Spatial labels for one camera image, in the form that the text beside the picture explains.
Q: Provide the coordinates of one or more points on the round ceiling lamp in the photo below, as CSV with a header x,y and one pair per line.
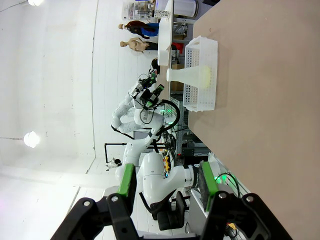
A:
x,y
35,2
31,139

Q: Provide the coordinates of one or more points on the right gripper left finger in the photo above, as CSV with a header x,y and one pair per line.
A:
x,y
127,180

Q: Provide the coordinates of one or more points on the translucent Erlenmeyer flask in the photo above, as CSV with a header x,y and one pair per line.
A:
x,y
190,75

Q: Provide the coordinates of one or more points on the white perforated plastic basket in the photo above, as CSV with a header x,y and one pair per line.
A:
x,y
205,100

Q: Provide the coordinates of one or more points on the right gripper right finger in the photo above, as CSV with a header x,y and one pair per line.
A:
x,y
208,180

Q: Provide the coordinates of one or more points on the background shelf with boxes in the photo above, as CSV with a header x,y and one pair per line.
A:
x,y
137,10

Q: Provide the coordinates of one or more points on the bare torso mannequin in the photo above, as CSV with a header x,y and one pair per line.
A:
x,y
135,44

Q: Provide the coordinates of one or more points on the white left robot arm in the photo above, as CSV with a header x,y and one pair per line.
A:
x,y
147,120

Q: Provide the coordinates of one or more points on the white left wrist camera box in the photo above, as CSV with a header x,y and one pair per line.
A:
x,y
135,90

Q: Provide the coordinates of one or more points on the black stand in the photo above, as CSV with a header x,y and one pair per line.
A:
x,y
106,152

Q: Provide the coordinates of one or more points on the white round bin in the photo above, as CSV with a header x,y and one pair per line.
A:
x,y
185,7

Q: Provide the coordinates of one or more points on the mannequin in blue shirt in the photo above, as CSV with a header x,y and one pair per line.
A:
x,y
140,27

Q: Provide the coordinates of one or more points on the white desk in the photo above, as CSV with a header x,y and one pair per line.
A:
x,y
165,32

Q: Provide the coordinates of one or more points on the black office chair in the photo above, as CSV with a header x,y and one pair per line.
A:
x,y
167,217

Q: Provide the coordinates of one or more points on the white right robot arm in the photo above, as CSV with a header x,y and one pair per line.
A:
x,y
155,172

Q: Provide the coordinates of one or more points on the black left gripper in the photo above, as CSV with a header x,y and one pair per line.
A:
x,y
147,95

